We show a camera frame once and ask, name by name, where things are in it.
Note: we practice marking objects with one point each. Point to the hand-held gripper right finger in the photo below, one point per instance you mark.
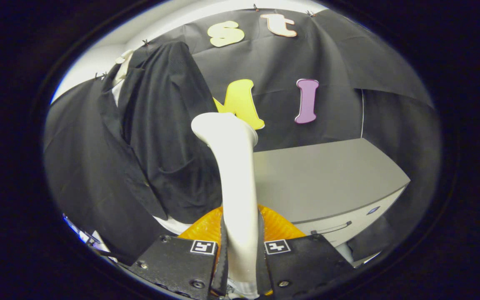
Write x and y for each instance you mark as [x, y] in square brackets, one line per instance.
[306, 262]

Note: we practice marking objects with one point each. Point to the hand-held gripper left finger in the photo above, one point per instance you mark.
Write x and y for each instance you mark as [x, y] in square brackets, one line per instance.
[177, 266]

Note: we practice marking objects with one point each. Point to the white shirt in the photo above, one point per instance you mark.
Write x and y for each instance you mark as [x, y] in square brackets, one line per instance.
[173, 227]

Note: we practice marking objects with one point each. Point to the white garment steamer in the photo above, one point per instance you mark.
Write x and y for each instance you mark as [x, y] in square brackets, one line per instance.
[238, 187]

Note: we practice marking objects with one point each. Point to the black suit jacket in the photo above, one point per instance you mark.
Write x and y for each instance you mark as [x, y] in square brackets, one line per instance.
[161, 125]

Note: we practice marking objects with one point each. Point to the grey cabinet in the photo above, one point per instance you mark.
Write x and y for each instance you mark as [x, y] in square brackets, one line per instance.
[327, 179]

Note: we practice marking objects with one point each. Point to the black backdrop cloth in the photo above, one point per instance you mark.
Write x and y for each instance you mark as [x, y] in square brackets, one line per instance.
[348, 62]

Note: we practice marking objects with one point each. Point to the white plastic hanger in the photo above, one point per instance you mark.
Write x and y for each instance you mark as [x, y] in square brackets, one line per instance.
[124, 62]

